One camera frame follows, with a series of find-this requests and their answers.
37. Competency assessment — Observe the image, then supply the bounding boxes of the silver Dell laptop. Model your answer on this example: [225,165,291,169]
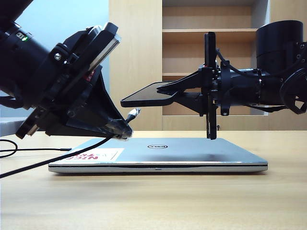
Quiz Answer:
[47,138,269,173]

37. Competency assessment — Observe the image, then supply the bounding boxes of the light wooden shelf cabinet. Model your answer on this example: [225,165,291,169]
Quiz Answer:
[108,0,307,131]

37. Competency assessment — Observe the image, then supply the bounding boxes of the white nice try sticker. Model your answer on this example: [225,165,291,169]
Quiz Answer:
[59,148,125,162]

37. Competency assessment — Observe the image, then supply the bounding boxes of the black charging cable silver plug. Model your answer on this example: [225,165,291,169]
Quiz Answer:
[0,108,142,179]

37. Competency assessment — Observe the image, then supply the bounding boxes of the black smartphone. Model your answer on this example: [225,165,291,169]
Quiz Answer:
[120,81,174,108]

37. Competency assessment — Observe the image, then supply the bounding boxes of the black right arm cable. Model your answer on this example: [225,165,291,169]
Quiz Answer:
[215,47,261,77]

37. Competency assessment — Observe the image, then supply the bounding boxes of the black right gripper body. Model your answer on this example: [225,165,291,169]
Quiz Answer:
[199,32,232,140]

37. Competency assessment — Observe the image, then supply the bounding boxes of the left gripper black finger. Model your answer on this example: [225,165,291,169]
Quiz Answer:
[69,66,132,135]
[45,119,133,141]

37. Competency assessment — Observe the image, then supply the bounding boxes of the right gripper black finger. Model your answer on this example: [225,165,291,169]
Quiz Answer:
[173,92,207,115]
[157,68,207,94]

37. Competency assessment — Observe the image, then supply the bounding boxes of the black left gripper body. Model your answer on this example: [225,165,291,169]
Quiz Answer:
[15,23,121,139]

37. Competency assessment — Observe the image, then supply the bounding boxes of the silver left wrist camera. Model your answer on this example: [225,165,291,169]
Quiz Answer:
[85,25,103,33]

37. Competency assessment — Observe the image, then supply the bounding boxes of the grey desk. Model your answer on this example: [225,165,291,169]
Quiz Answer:
[0,117,32,137]

